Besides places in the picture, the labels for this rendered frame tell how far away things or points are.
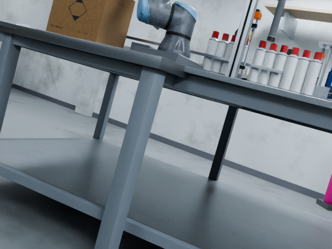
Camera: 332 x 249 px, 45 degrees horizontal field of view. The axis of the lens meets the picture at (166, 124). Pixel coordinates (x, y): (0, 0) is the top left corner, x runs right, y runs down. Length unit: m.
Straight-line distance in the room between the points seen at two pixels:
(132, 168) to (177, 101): 4.41
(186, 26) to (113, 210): 0.85
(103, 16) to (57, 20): 0.25
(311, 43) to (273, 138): 1.21
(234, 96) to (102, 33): 0.78
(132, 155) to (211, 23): 4.50
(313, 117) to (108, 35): 1.04
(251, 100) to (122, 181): 0.51
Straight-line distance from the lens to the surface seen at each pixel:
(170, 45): 1.75
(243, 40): 1.87
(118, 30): 2.01
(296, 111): 1.35
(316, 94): 1.99
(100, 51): 1.46
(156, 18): 1.76
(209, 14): 5.78
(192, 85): 1.43
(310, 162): 4.96
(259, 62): 1.99
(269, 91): 1.32
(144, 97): 1.32
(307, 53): 1.98
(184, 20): 1.78
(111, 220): 1.40
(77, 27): 1.95
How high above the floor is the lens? 0.73
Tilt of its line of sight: 5 degrees down
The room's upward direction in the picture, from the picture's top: 15 degrees clockwise
